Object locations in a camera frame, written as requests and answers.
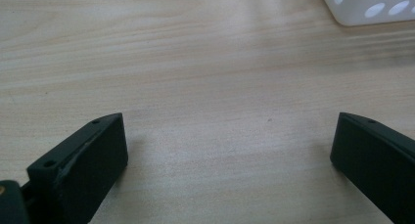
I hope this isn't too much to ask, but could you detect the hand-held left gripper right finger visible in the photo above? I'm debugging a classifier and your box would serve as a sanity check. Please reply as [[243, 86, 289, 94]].
[[329, 112, 415, 224]]

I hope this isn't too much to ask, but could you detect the white perforated plastic basket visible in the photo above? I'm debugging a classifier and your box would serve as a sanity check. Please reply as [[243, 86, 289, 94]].
[[317, 0, 415, 27]]

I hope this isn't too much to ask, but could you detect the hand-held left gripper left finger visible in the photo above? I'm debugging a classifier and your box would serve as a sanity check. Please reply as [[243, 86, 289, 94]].
[[20, 112, 129, 224]]

